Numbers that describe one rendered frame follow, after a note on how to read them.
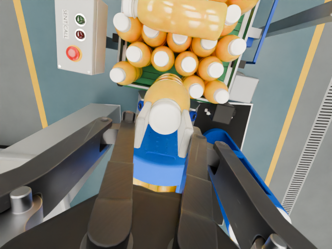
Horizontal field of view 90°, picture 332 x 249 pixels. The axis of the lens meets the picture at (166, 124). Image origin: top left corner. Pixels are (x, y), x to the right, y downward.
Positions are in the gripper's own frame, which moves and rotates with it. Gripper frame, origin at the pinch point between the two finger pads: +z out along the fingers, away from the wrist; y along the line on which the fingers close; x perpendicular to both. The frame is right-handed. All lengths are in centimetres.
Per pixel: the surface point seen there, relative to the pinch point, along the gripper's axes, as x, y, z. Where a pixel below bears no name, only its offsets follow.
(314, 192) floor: -97, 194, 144
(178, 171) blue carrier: -19.7, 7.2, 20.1
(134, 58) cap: 5.6, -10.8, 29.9
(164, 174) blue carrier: -20.8, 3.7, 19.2
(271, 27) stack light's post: 27, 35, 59
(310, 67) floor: 29, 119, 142
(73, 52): 3.6, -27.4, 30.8
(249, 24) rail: 23, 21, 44
